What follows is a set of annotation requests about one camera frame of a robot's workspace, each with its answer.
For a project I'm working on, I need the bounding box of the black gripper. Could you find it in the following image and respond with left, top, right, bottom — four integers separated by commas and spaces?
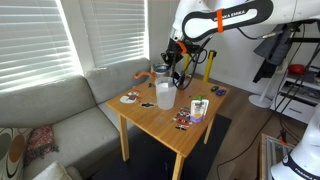
161, 39, 187, 67

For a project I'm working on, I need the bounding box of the metallic cup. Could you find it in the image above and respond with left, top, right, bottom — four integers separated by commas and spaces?
152, 64, 170, 78

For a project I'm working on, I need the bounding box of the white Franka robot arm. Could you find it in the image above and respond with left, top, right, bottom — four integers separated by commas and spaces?
161, 0, 320, 66

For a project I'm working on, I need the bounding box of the clear frosted plastic cup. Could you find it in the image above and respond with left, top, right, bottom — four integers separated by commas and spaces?
155, 77, 177, 110

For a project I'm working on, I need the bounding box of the orange octopus plush toy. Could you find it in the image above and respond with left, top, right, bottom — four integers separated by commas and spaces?
133, 71, 155, 79

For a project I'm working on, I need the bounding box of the yellow black stand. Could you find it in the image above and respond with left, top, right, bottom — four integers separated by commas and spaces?
184, 50, 217, 82

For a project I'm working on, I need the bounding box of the wooden side table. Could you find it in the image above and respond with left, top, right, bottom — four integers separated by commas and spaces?
106, 79, 229, 180

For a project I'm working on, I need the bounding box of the dark green toy car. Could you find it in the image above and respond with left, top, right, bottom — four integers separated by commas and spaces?
211, 86, 219, 92

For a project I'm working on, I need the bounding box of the purple white snack pouch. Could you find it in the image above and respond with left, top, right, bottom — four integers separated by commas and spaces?
190, 96, 209, 123

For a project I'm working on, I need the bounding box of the blue toy car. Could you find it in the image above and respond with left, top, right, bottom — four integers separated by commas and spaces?
216, 90, 226, 96

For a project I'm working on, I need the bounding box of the dark hanging jacket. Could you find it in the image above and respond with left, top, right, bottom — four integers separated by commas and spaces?
253, 24, 292, 83

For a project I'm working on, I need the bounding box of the dark blue floor rug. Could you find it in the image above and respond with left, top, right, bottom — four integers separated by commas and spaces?
92, 114, 232, 180

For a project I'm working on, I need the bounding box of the grey sofa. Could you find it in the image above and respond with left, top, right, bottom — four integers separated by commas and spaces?
0, 58, 150, 180

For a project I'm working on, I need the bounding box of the white shelf unit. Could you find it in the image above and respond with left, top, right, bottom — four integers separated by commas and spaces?
271, 64, 320, 124

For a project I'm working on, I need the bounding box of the red paisley cushion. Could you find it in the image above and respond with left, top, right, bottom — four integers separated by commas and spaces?
24, 125, 59, 166

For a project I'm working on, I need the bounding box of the white patterned pillow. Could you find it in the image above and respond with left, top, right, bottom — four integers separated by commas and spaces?
0, 128, 32, 180

